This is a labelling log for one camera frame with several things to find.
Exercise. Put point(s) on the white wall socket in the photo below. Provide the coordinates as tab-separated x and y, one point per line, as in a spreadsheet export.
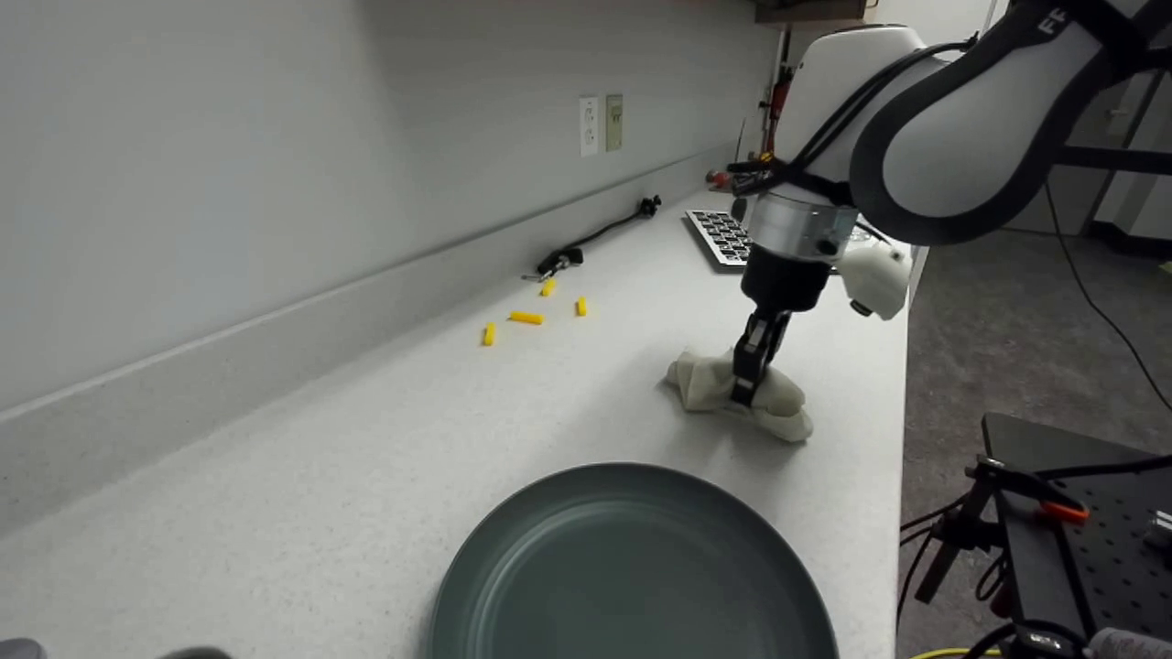
589	126

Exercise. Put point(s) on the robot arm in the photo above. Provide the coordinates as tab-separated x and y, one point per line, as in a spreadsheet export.
952	137

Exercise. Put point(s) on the beige switch plate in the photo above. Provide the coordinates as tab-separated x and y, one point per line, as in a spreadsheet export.
613	123

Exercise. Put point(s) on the keyboard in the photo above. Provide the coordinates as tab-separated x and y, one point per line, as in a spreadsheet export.
723	236

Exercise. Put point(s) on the grey-green plate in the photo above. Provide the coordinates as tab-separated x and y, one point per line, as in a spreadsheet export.
632	567

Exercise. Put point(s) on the beige cloth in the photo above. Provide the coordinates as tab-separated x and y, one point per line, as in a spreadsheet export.
700	380

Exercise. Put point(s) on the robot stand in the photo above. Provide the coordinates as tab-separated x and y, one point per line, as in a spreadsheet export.
1099	549

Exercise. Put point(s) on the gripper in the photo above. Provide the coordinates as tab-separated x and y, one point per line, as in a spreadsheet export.
784	279

